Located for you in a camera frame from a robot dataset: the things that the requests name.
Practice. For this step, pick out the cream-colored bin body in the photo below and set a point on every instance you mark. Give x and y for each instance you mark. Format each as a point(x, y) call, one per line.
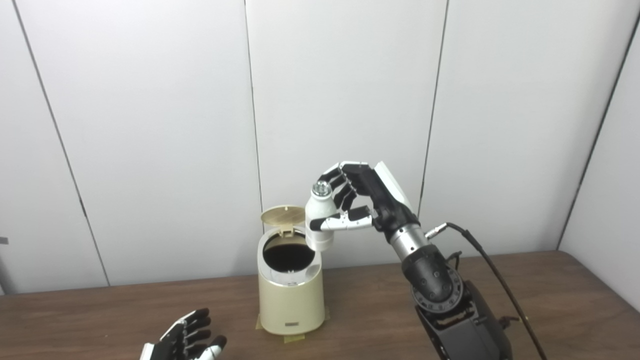
point(290, 302)

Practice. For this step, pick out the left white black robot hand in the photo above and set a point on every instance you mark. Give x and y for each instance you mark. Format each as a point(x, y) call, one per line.
point(182, 340)

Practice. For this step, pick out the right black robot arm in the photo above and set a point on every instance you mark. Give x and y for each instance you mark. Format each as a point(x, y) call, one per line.
point(450, 310)

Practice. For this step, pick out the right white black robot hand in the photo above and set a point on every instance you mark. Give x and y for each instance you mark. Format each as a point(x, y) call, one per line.
point(387, 200)

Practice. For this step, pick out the cream round bin lid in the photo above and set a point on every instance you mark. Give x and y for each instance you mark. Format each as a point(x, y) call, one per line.
point(282, 215)

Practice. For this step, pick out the small white plastic bottle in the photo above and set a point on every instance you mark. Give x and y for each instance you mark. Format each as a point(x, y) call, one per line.
point(320, 207)

